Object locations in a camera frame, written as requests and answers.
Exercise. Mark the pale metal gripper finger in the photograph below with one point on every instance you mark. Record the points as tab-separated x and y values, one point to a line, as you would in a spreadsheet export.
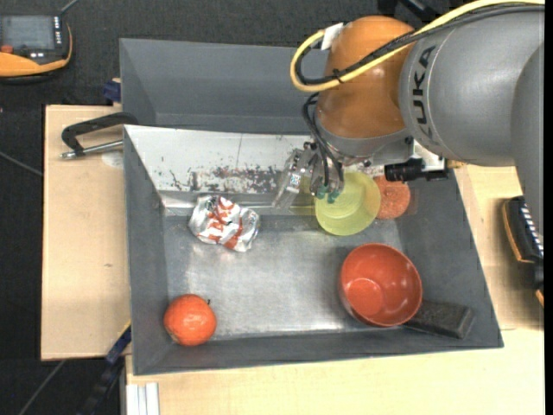
295	188
287	175

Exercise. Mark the yellow-green translucent cup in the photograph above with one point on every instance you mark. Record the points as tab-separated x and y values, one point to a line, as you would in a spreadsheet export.
347	212

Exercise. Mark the crumpled white and red packet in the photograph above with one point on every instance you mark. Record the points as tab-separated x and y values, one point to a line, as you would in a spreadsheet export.
222	225

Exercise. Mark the orange round scrubber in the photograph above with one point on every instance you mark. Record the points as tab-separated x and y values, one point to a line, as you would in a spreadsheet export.
394	201

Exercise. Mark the grey metal bin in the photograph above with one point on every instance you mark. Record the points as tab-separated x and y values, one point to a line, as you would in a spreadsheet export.
276	275

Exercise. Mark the red plastic bowl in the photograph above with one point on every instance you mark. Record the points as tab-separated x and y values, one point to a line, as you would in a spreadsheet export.
380	285

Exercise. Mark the orange toy fruit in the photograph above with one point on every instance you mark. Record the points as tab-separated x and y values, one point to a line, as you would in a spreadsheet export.
190	320

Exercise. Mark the dark green flat block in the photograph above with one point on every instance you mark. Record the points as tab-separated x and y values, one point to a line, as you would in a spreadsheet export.
443	318

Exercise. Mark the pale flat board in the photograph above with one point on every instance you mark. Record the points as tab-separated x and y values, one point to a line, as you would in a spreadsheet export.
82	240

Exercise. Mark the black cylinder on white bracket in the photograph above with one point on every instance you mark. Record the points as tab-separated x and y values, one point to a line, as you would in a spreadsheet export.
404	172

